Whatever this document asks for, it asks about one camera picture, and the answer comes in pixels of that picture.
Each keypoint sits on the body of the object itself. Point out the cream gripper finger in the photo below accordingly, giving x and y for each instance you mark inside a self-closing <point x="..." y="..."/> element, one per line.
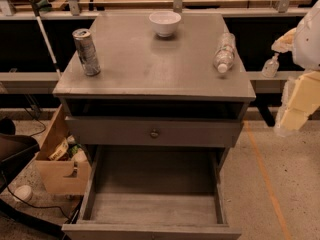
<point x="300" y="99"/>
<point x="284" y="43"/>

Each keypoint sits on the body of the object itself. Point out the grey wooden drawer cabinet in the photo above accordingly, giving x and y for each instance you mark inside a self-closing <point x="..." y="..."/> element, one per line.
<point x="145" y="76"/>

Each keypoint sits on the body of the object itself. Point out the white stick with black grip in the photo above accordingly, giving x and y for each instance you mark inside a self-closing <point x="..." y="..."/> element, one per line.
<point x="45" y="37"/>

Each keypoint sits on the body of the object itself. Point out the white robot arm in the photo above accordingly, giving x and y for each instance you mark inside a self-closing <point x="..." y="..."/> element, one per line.
<point x="306" y="43"/>

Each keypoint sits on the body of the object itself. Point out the clear plastic water bottle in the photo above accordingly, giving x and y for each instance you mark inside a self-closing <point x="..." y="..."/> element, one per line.
<point x="225" y="52"/>

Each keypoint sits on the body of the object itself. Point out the black chair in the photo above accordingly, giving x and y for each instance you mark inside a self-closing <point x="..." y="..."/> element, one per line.
<point x="16" y="151"/>

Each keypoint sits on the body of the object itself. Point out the silver redbull can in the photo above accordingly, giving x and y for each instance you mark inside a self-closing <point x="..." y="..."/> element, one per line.
<point x="86" y="51"/>

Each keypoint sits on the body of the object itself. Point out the cardboard box with items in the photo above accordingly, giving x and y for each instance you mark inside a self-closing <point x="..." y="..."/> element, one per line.
<point x="62" y="177"/>

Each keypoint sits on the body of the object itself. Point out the open grey middle drawer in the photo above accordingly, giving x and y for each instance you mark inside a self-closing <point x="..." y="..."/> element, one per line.
<point x="152" y="194"/>

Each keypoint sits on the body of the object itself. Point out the clear hand sanitizer bottle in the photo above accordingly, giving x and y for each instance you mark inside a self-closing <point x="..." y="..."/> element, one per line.
<point x="271" y="66"/>

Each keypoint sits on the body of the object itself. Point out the closed grey upper drawer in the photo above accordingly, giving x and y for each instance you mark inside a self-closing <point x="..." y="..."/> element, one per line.
<point x="147" y="132"/>

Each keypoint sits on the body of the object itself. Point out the white ceramic bowl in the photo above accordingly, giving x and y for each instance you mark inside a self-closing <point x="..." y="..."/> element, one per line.
<point x="164" y="23"/>

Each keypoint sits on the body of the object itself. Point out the white round lid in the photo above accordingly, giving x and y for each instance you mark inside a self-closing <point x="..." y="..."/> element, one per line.
<point x="23" y="193"/>

